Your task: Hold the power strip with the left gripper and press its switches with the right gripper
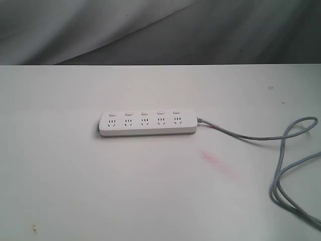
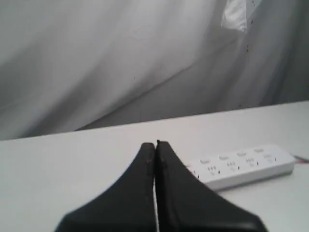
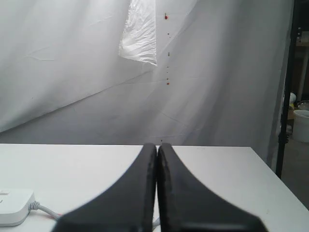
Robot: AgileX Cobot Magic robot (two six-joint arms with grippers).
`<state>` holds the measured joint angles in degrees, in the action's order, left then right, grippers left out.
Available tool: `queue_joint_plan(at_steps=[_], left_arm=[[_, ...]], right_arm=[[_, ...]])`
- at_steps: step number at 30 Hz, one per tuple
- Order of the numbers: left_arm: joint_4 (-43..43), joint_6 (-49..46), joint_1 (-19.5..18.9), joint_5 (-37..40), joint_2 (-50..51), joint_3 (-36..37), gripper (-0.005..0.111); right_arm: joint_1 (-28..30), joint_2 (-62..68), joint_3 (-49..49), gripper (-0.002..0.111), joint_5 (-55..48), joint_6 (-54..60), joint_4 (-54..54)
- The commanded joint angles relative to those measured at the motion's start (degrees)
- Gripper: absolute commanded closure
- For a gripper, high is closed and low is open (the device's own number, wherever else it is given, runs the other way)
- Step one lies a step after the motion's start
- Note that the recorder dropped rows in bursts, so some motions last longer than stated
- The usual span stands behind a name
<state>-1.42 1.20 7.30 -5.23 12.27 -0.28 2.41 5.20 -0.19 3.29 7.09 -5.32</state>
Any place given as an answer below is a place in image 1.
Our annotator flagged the grey power cable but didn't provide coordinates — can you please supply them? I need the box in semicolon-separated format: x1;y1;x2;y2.
196;116;321;228

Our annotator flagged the grey backdrop cloth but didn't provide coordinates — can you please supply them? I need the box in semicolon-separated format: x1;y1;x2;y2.
1;1;320;65

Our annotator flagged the white five-outlet power strip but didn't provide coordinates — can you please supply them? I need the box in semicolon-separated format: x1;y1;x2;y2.
98;109;198;137

